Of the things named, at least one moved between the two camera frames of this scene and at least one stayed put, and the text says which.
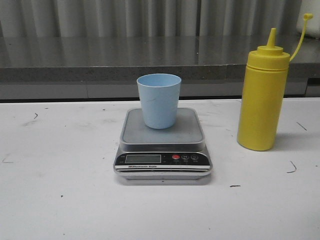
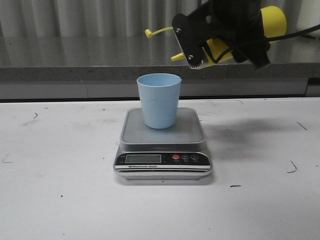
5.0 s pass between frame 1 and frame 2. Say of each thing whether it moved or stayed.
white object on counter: stayed
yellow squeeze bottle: moved
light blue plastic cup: stayed
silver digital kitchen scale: stayed
